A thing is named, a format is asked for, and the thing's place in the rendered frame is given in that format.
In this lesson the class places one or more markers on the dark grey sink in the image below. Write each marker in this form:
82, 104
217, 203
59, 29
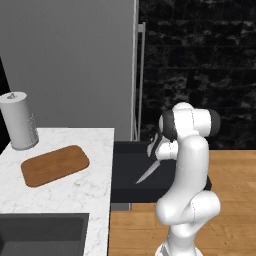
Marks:
40, 235

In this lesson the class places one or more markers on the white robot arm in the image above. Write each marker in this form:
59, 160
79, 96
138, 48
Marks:
186, 186

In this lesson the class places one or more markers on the grey cylindrical canister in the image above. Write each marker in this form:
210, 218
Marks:
19, 123

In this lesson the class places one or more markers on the brown wooden cutting board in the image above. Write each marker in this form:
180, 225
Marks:
55, 165

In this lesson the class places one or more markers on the grey fridge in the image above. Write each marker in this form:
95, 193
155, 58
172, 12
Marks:
66, 63

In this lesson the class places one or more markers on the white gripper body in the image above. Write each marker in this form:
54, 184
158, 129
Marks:
167, 150

